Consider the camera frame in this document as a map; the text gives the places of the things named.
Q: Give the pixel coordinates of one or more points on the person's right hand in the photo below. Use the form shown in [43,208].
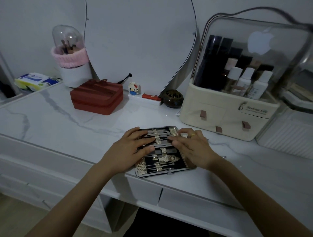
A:
[195,149]

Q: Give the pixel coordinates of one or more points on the person's left hand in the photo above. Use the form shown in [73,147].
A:
[122,156]

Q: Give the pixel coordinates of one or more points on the manicure set case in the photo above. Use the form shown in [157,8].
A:
[141,168]

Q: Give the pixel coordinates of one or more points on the ornate silver nail clipper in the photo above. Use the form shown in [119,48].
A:
[168,158]

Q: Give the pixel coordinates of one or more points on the person's right forearm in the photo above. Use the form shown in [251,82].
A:
[256,202]

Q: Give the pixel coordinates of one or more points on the red jewelry box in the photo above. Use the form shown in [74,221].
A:
[96,97]

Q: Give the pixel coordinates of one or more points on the white ribbed storage box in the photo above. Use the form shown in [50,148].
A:
[288,136]

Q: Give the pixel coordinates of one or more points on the cream cosmetic organizer clear lid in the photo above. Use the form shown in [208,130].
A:
[215,117]

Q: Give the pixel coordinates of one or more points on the dark round incense burner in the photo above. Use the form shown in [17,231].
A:
[172,98]

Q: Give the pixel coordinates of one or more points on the white mirror base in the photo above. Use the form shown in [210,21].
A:
[144,102]

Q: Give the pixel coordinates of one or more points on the white cat figurine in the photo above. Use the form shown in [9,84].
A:
[133,88]

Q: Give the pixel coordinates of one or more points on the black ball-tipped stick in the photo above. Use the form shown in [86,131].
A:
[125,78]

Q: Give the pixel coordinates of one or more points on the clear bottle white cap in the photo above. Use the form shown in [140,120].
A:
[232,77]

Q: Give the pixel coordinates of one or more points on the slim white lotion bottle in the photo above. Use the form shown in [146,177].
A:
[244,80]

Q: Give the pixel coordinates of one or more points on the white side cabinet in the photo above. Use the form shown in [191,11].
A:
[36,180]

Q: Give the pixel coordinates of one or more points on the wide white lotion bottle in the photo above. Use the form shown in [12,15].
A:
[259,85]

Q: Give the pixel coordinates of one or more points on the white brush holder clear dome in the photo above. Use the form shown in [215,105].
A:
[75,78]

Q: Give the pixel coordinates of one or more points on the pink capped bottle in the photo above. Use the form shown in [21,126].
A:
[229,63]

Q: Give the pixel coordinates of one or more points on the pink knitted headband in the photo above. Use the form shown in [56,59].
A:
[72,58]

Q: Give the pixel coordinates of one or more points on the blue yellow tissue packet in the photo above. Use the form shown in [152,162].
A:
[35,81]

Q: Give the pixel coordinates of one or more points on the heart-shaped white mirror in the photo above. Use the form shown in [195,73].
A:
[141,41]

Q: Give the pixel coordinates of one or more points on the white stacked tray organizer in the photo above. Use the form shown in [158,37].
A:
[298,92]

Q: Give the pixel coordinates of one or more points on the bunch of makeup brushes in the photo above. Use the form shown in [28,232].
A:
[68,46]

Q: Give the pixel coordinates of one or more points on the black plug adapter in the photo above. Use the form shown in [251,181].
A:
[6,90]

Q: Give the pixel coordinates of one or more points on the grey framed panel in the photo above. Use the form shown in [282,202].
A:
[7,78]

